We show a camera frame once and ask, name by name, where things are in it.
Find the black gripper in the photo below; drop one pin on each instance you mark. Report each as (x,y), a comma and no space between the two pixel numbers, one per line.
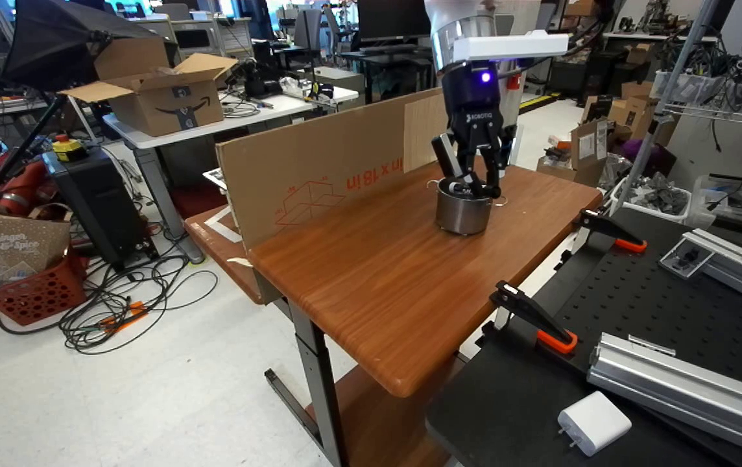
(475,99)

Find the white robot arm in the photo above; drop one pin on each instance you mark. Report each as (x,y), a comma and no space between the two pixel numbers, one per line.
(453,16)

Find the silver metal pot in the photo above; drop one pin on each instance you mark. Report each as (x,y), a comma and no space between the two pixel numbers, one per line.
(462,217)

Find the red fire extinguisher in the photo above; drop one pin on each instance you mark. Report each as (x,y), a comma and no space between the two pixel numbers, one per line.
(519,82)

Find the brown cardboard panel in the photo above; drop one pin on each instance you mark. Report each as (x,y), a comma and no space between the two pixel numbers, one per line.
(319,171)

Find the small black orange clamp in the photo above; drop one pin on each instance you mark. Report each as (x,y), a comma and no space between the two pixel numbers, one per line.
(613,230)

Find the large black orange clamp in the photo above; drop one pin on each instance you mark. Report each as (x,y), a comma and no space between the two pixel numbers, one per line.
(530,320)

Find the black computer monitor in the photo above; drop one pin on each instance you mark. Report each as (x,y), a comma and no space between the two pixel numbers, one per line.
(396,16)

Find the white plastic bin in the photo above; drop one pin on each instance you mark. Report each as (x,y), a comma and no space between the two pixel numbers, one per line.
(653,198)

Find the silver metal pole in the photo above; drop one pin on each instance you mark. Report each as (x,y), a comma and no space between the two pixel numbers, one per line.
(661,105)

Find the grey outlet box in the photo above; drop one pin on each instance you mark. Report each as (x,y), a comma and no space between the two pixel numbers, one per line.
(685,257)

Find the grey office desk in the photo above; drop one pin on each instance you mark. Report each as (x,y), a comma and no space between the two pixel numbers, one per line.
(216,127)

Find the grey metal table leg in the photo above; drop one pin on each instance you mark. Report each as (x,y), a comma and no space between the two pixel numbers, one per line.
(319,380)

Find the white power adapter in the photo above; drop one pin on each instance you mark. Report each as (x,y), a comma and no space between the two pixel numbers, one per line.
(594,422)

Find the open cardboard box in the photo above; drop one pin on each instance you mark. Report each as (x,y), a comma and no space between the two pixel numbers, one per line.
(172,106)

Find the wide aluminium extrusion bar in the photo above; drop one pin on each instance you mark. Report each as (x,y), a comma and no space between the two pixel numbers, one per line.
(692,392)

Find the black photo softbox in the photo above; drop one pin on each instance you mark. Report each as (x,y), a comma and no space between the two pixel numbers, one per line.
(61,43)

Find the red plastic basket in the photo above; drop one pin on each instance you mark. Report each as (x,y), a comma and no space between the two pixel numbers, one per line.
(37,294)

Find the brown paper bag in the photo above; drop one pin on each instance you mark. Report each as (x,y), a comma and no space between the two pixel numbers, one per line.
(8,248)

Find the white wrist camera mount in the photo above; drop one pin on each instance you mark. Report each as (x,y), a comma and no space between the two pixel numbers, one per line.
(509,45)

